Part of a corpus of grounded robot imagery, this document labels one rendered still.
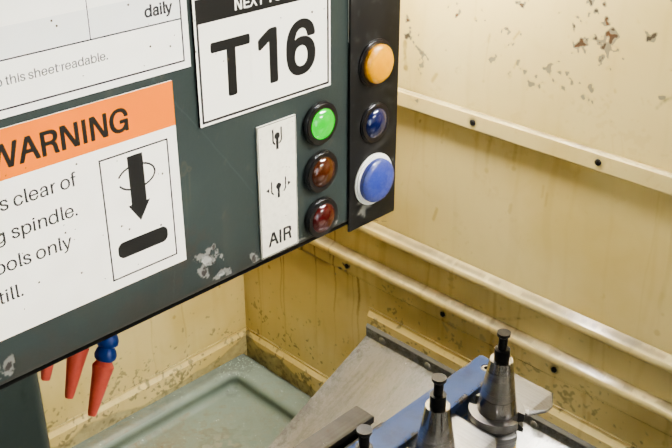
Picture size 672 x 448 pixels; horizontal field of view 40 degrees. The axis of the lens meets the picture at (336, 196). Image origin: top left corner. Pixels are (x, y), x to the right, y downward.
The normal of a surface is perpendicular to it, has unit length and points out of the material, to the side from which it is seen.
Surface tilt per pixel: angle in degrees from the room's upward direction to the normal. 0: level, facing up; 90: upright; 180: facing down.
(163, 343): 90
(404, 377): 24
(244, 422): 0
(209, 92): 90
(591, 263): 90
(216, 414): 0
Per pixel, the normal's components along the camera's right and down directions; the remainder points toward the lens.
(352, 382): -0.29, -0.69
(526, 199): -0.70, 0.31
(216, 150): 0.71, 0.31
